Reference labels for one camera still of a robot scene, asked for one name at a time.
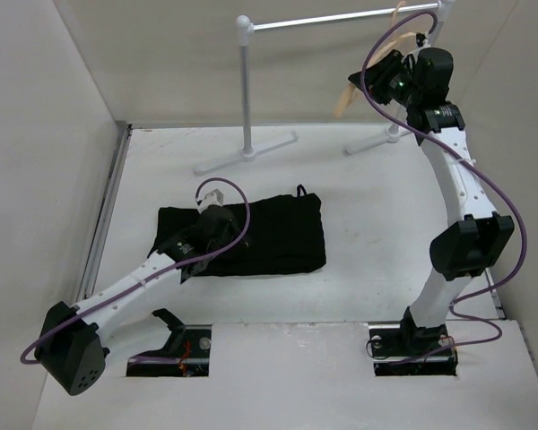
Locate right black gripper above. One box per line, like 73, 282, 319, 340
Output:
348, 49, 421, 109

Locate beige wooden hanger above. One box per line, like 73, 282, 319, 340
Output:
333, 1, 415, 118

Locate black trousers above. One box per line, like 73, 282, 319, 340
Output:
148, 184, 326, 277

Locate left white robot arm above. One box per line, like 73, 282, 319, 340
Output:
30, 189, 248, 396

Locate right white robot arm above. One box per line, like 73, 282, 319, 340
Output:
349, 43, 522, 364

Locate white clothes rack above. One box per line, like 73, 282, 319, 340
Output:
193, 0, 456, 176

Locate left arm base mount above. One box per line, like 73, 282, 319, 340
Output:
126, 325, 213, 378

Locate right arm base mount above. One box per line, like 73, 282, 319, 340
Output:
366, 323, 458, 377

